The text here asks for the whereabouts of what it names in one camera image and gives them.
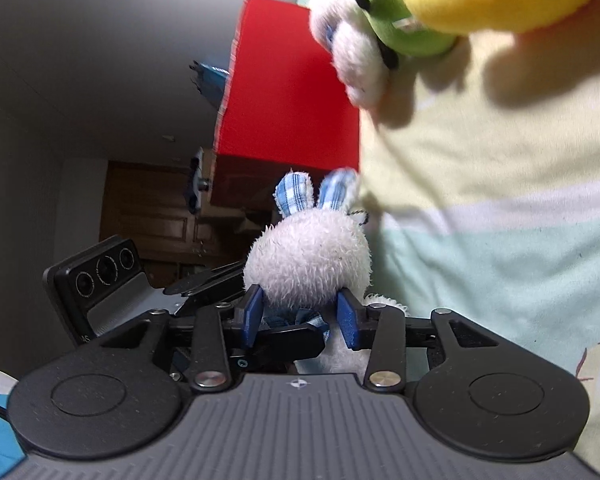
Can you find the red cardboard box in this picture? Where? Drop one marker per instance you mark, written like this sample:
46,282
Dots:
283,109

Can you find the green pea plush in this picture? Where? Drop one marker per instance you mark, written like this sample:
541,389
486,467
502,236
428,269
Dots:
398,34

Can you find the pastel cartoon bed sheet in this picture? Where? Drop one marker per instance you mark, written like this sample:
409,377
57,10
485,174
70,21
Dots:
482,173

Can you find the white bunny plush blue bow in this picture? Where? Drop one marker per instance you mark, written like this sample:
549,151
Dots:
318,248

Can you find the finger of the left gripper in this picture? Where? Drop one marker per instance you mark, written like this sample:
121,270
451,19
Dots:
211,286

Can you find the dark wooden cabinet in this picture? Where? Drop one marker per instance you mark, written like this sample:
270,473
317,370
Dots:
146,204

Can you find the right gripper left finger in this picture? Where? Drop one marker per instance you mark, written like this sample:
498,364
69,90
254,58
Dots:
221,336

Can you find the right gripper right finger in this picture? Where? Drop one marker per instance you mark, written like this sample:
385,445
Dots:
380,329

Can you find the blue bag with clips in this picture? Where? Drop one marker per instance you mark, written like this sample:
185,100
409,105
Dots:
210,82

